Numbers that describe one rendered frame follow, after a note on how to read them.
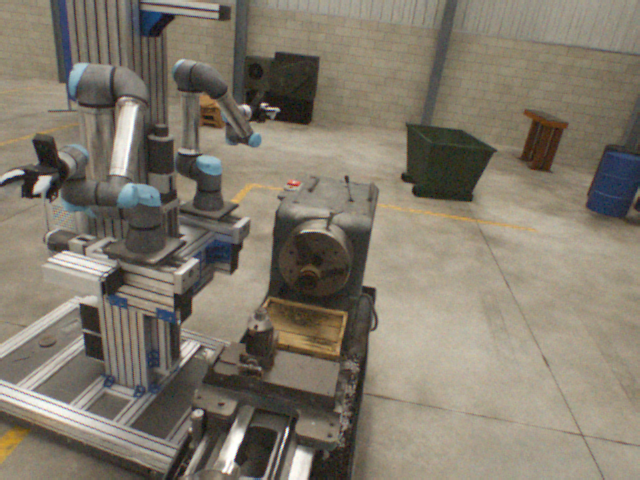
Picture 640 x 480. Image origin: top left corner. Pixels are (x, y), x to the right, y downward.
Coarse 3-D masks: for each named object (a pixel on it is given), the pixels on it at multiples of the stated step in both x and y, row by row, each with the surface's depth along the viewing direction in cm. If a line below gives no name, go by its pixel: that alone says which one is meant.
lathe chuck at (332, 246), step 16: (320, 224) 192; (288, 240) 189; (320, 240) 186; (336, 240) 185; (288, 256) 192; (320, 256) 189; (336, 256) 188; (352, 256) 195; (288, 272) 195; (320, 288) 195; (336, 288) 194
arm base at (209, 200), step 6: (198, 192) 209; (204, 192) 207; (210, 192) 207; (216, 192) 210; (198, 198) 209; (204, 198) 208; (210, 198) 208; (216, 198) 210; (222, 198) 214; (198, 204) 209; (204, 204) 208; (210, 204) 209; (216, 204) 210; (222, 204) 213; (204, 210) 209; (210, 210) 210; (216, 210) 211
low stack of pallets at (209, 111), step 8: (208, 96) 981; (200, 104) 884; (208, 104) 894; (216, 104) 904; (200, 112) 888; (208, 112) 897; (216, 112) 887; (200, 120) 896; (208, 120) 898; (216, 120) 892
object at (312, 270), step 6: (312, 264) 184; (300, 270) 183; (306, 270) 179; (312, 270) 179; (318, 270) 181; (300, 276) 178; (306, 276) 177; (312, 276) 177; (318, 276) 179; (300, 282) 179; (306, 282) 182; (312, 282) 182; (306, 288) 180; (312, 288) 179
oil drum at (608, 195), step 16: (608, 160) 659; (624, 160) 640; (608, 176) 660; (624, 176) 646; (592, 192) 689; (608, 192) 663; (624, 192) 654; (592, 208) 686; (608, 208) 669; (624, 208) 665
